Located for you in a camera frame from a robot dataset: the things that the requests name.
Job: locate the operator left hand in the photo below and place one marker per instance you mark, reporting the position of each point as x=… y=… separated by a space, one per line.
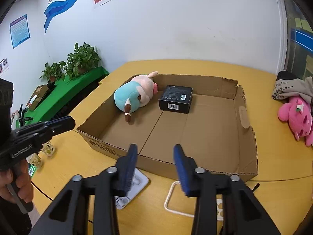
x=23 y=182

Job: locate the pink strawberry plush toy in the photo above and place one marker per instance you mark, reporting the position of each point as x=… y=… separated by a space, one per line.
x=297 y=112

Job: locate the black product box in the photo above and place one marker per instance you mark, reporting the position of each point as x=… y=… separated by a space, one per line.
x=176 y=99

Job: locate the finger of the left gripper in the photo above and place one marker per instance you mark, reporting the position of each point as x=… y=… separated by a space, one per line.
x=60 y=125

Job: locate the small brown box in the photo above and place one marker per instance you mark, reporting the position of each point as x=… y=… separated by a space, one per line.
x=37 y=97

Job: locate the blue glass door banner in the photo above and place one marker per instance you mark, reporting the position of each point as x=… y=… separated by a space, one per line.
x=304 y=40

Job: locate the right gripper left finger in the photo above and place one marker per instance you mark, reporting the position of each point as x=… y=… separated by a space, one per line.
x=68 y=212

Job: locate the clear phone case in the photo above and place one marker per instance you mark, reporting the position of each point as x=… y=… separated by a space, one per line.
x=177 y=203

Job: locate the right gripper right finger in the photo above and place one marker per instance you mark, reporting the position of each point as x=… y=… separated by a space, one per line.
x=242 y=212

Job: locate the white folding phone stand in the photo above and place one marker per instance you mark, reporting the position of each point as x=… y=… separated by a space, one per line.
x=139 y=182

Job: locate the potted green plant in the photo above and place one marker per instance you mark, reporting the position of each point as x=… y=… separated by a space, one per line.
x=53 y=72
x=81 y=60

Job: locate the pink pig plush toy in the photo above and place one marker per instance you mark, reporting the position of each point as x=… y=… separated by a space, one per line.
x=135 y=94

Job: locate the brown cardboard box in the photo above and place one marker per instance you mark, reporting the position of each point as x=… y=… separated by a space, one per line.
x=216 y=131

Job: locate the blue wave wall decal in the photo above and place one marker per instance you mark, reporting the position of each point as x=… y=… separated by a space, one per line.
x=56 y=8

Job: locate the green covered side table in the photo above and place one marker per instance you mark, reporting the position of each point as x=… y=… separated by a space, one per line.
x=66 y=95

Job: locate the grey folded cloth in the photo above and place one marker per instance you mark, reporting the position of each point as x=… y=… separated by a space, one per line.
x=288 y=85

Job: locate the blue wall poster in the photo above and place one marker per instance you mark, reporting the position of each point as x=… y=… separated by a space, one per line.
x=19 y=31

